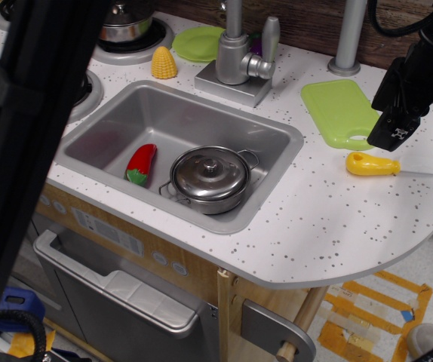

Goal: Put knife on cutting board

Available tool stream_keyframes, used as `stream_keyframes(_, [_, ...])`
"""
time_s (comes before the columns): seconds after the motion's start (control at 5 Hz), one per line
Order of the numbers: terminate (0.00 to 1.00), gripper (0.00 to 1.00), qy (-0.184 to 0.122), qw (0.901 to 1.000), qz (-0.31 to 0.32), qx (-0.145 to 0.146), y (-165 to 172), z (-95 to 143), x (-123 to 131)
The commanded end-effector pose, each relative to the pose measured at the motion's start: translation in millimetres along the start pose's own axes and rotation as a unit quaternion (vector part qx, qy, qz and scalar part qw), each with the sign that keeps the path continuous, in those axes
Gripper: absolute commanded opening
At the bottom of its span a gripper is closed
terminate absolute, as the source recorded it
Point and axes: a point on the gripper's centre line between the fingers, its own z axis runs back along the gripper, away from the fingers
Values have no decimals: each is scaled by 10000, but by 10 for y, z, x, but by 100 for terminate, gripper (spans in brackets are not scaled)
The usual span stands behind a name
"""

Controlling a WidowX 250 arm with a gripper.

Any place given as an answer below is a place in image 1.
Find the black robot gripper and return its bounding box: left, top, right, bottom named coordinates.
left=367, top=41, right=433, bottom=152

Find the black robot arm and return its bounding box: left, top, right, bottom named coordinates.
left=367, top=1, right=433, bottom=152

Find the green cutting board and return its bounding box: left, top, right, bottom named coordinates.
left=301, top=80, right=379, bottom=151

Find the grey support pole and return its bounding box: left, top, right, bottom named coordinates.
left=327, top=0, right=367, bottom=77

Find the purple toy eggplant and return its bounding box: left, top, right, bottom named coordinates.
left=248, top=32, right=263, bottom=56

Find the silver toy faucet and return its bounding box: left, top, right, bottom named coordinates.
left=195, top=0, right=280, bottom=107

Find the steel pot with lid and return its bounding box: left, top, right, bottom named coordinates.
left=158, top=146, right=259, bottom=215

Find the green toy plate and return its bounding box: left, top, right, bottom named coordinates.
left=172, top=26, right=224, bottom=63

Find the grey toy sink basin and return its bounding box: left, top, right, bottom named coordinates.
left=54, top=81, right=304, bottom=234

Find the yellow toy corn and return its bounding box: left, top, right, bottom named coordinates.
left=151, top=46, right=177, bottom=79

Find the red toy chili pepper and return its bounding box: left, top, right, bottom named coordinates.
left=124, top=143, right=157, bottom=186

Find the steel pot on stove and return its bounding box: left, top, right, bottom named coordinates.
left=99, top=0, right=155, bottom=43

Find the grey dishwasher door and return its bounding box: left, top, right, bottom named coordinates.
left=33, top=230, right=220, bottom=361

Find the black tripod leg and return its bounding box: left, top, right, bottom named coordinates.
left=0, top=1, right=109, bottom=298

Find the blue clamp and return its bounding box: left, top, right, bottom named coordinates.
left=0, top=287, right=45, bottom=333

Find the yellow handled toy knife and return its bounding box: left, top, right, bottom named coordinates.
left=345, top=152, right=433, bottom=176

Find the black cable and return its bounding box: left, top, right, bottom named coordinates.
left=367, top=0, right=433, bottom=38

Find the grey stove burner ring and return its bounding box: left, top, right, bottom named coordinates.
left=91, top=17, right=175, bottom=66

